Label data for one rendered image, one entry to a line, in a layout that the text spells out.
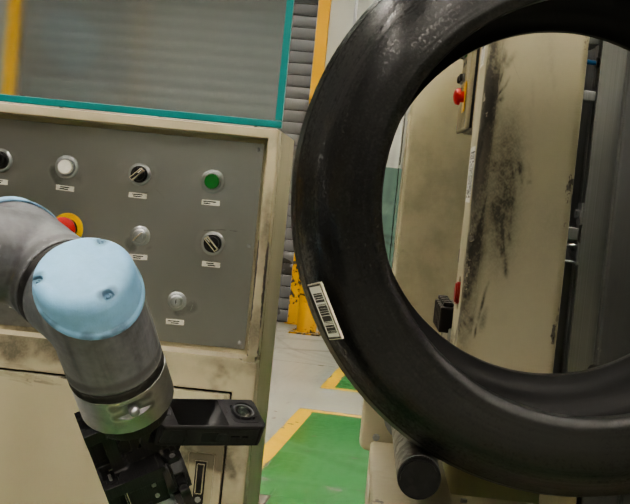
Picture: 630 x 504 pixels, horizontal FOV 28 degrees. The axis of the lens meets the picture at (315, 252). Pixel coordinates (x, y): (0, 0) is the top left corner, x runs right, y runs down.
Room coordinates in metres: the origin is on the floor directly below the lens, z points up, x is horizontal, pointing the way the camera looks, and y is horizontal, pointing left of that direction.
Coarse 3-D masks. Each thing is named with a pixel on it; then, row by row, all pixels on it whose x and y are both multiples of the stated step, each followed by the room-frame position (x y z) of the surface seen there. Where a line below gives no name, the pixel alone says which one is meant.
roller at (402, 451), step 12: (396, 432) 1.44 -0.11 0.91; (396, 444) 1.38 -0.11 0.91; (408, 444) 1.33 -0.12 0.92; (396, 456) 1.33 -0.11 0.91; (408, 456) 1.27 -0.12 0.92; (420, 456) 1.26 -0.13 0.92; (432, 456) 1.29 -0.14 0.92; (396, 468) 1.29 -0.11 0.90; (408, 468) 1.26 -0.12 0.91; (420, 468) 1.26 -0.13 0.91; (432, 468) 1.26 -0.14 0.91; (408, 480) 1.26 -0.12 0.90; (420, 480) 1.26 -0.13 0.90; (432, 480) 1.26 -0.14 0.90; (408, 492) 1.26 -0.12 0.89; (420, 492) 1.26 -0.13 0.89; (432, 492) 1.26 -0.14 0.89
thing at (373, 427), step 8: (368, 408) 1.60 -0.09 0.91; (368, 416) 1.60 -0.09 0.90; (376, 416) 1.60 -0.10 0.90; (368, 424) 1.60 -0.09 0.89; (376, 424) 1.60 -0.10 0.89; (384, 424) 1.60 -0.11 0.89; (360, 432) 1.61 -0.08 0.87; (368, 432) 1.60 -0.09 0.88; (376, 432) 1.60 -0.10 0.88; (384, 432) 1.60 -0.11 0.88; (360, 440) 1.60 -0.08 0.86; (368, 440) 1.60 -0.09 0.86; (376, 440) 1.60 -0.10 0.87; (384, 440) 1.60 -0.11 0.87; (392, 440) 1.60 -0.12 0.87; (368, 448) 1.60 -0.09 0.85
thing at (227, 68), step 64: (0, 0) 2.03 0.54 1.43; (64, 0) 2.03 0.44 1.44; (128, 0) 2.03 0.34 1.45; (192, 0) 2.02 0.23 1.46; (256, 0) 2.02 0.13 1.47; (0, 64) 2.03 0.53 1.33; (64, 64) 2.03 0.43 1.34; (128, 64) 2.02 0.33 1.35; (192, 64) 2.02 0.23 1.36; (256, 64) 2.02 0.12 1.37
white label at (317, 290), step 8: (312, 288) 1.25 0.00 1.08; (320, 288) 1.22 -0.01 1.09; (312, 296) 1.25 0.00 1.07; (320, 296) 1.23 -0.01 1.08; (320, 304) 1.24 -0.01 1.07; (328, 304) 1.22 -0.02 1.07; (320, 312) 1.25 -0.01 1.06; (328, 312) 1.23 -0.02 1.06; (328, 320) 1.24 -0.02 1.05; (336, 320) 1.22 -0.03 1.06; (328, 328) 1.24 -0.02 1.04; (336, 328) 1.22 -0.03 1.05; (328, 336) 1.25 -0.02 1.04; (336, 336) 1.23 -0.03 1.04
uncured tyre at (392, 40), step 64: (384, 0) 1.26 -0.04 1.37; (448, 0) 1.22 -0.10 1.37; (512, 0) 1.21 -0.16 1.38; (576, 0) 1.49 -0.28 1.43; (384, 64) 1.22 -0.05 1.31; (448, 64) 1.50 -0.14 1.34; (320, 128) 1.25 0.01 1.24; (384, 128) 1.22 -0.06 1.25; (320, 192) 1.24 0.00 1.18; (320, 256) 1.24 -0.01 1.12; (384, 256) 1.21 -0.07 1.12; (320, 320) 1.26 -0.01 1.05; (384, 320) 1.22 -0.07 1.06; (384, 384) 1.23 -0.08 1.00; (448, 384) 1.21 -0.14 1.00; (512, 384) 1.50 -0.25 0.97; (576, 384) 1.50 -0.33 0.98; (448, 448) 1.24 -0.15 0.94; (512, 448) 1.22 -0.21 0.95; (576, 448) 1.21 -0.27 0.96
